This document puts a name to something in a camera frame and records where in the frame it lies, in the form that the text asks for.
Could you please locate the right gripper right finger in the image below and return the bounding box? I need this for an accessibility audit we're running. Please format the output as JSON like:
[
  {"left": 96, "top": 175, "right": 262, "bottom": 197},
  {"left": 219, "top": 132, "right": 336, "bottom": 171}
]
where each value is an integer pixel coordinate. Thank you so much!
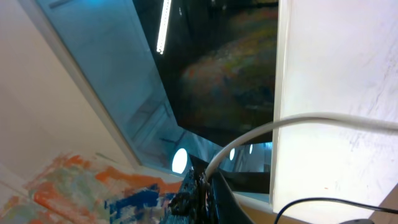
[{"left": 189, "top": 155, "right": 253, "bottom": 224}]

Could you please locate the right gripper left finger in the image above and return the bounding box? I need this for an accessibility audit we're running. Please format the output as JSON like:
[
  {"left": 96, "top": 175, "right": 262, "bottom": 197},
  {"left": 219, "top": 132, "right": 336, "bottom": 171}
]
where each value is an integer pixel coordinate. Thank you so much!
[{"left": 160, "top": 170, "right": 208, "bottom": 224}]

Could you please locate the white USB cable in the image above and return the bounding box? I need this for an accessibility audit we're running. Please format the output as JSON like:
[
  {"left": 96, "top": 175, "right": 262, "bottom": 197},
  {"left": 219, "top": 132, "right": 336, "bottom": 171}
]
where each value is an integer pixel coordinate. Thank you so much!
[{"left": 204, "top": 111, "right": 398, "bottom": 180}]

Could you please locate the colourful painting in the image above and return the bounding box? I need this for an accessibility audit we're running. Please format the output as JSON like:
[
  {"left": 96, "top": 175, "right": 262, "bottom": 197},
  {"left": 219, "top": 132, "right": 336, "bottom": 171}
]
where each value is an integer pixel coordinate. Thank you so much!
[{"left": 1, "top": 154, "right": 182, "bottom": 223}]

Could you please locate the dark monitor screen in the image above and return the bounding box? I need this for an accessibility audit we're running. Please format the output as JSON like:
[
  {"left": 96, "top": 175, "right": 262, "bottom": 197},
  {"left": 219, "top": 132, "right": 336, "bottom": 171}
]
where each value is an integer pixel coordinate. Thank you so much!
[{"left": 133, "top": 0, "right": 279, "bottom": 146}]

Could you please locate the white board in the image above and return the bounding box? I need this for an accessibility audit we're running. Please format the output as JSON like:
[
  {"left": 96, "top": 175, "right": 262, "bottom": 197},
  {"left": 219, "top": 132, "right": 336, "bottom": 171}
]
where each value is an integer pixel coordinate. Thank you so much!
[{"left": 271, "top": 0, "right": 397, "bottom": 223}]

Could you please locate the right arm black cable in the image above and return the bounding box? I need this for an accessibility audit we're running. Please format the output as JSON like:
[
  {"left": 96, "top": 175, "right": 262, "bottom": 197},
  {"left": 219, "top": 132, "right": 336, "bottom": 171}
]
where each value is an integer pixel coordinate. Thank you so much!
[{"left": 273, "top": 197, "right": 398, "bottom": 224}]

